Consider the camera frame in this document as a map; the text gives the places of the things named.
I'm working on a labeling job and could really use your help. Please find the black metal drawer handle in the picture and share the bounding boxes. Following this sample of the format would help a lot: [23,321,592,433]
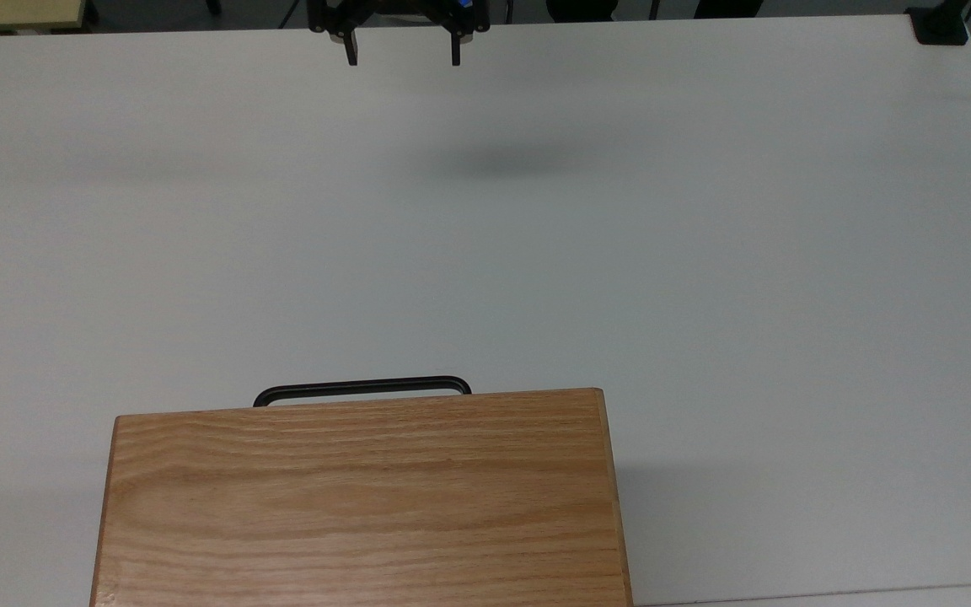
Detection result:
[253,376,473,408]

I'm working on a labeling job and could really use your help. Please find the wooden two-drawer cabinet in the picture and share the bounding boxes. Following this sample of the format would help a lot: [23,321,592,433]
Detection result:
[89,388,634,607]

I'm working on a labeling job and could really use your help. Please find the beige side table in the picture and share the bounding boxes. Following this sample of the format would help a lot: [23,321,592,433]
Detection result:
[0,0,88,35]

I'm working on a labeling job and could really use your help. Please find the black camera stand clamp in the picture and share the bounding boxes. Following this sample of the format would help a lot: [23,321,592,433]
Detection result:
[905,0,971,46]

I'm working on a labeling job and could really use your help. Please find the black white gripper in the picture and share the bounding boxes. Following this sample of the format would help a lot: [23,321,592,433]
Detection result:
[308,0,491,67]

